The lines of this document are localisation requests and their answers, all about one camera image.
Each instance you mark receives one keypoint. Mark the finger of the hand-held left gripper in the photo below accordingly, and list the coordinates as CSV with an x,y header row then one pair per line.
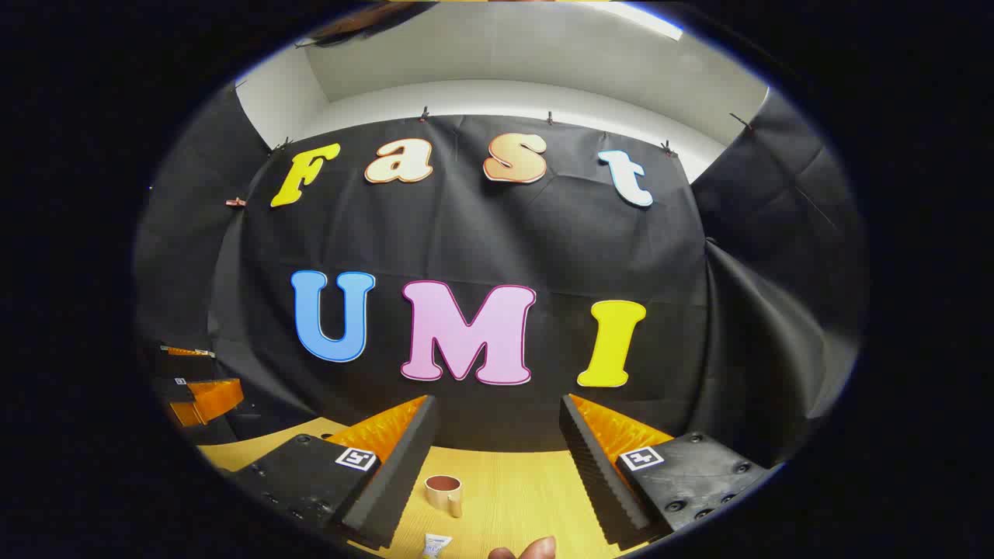
x,y
210,397
186,363

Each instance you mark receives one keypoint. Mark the beige cup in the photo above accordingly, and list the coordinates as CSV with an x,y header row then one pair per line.
x,y
444,497

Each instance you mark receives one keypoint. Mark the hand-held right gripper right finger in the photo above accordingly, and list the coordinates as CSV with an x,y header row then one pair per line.
x,y
598,481

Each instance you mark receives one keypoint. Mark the white toothpaste tube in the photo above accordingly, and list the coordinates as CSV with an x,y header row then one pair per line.
x,y
436,546

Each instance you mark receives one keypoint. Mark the black backdrop cloth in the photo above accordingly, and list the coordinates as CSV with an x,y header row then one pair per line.
x,y
466,233

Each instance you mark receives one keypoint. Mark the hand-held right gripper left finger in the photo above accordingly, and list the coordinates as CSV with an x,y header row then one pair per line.
x,y
388,489

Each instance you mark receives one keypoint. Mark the wooden desktop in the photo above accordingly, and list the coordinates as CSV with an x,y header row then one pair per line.
x,y
512,497

